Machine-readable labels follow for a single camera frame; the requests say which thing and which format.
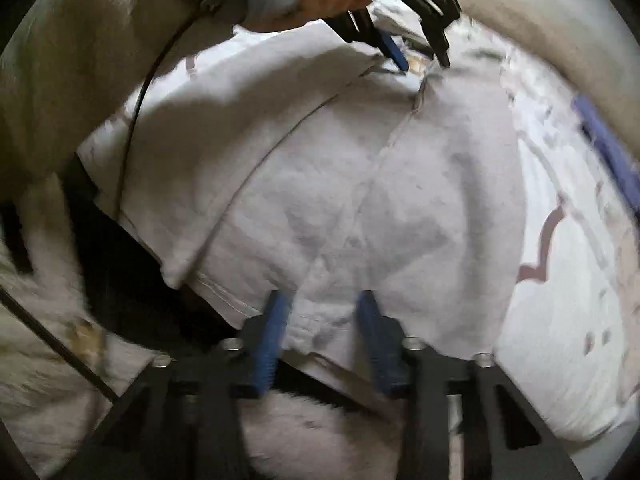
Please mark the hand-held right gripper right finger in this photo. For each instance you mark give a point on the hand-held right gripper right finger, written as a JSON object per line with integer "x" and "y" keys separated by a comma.
{"x": 377, "y": 345}

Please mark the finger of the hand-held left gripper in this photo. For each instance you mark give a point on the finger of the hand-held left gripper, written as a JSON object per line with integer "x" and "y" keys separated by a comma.
{"x": 440, "y": 35}
{"x": 392, "y": 50}

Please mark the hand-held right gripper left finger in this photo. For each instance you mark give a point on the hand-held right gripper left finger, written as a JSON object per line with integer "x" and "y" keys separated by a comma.
{"x": 272, "y": 340}

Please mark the light beige t-shirt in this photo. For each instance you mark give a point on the light beige t-shirt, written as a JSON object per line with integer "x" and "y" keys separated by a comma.
{"x": 350, "y": 185}

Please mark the beige fleece blanket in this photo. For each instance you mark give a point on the beige fleece blanket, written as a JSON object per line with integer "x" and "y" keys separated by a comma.
{"x": 550, "y": 25}

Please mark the patterned white bed sheet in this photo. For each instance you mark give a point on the patterned white bed sheet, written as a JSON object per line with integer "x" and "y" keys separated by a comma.
{"x": 565, "y": 310}

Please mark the purple cloth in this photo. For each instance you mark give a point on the purple cloth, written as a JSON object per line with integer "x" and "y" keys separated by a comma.
{"x": 610, "y": 145}

